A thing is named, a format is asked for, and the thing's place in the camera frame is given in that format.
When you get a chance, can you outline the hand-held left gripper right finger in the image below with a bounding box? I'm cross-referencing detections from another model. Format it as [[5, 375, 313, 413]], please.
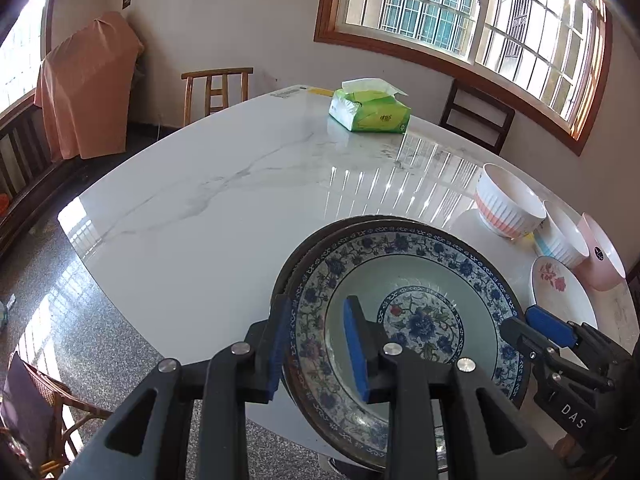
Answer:
[[342, 295, 571, 480]]

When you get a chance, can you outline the dark wooden bench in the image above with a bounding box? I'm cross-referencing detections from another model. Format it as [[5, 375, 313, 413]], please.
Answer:
[[0, 105, 86, 261]]

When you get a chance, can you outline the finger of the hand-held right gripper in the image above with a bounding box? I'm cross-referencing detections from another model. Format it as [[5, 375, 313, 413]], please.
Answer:
[[525, 305, 583, 348], [500, 317, 556, 366]]

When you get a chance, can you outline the white ribbed bowl blue base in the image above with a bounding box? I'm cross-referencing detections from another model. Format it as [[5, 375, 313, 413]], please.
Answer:
[[532, 200, 592, 268]]

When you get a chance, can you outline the small side window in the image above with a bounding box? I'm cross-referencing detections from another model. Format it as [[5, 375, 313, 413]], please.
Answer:
[[0, 0, 56, 116]]

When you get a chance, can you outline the orange cloth cover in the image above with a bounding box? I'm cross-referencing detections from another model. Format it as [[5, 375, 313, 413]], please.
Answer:
[[34, 11, 146, 161]]

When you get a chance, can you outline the white plate with pink roses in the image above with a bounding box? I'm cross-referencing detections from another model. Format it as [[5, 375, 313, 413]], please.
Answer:
[[530, 255, 599, 331]]

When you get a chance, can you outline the purple seat cushion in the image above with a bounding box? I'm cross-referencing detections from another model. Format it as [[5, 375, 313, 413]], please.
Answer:
[[0, 352, 56, 466]]

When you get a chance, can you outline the green tissue pack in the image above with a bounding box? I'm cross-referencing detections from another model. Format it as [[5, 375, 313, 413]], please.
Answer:
[[328, 78, 412, 134]]

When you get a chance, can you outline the light wooden chair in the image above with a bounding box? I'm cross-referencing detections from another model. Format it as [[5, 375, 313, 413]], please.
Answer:
[[181, 67, 254, 127]]

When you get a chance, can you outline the white ribbed bowl pink base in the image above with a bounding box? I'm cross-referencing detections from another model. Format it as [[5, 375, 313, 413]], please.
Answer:
[[475, 162, 548, 239]]

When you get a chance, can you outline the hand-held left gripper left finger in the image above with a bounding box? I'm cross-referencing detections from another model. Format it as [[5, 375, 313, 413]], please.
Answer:
[[65, 294, 291, 480]]

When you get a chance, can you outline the dark wooden chair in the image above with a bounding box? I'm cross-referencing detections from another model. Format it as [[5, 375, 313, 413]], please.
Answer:
[[439, 79, 516, 156]]

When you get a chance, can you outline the blue floral plate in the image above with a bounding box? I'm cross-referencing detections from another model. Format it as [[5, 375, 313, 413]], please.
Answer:
[[272, 215, 528, 473]]

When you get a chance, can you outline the rattan chair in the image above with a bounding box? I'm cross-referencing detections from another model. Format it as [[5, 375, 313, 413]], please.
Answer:
[[0, 350, 113, 480]]

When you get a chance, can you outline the large brown-framed window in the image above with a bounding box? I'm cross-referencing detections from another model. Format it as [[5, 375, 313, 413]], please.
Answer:
[[314, 0, 613, 157]]

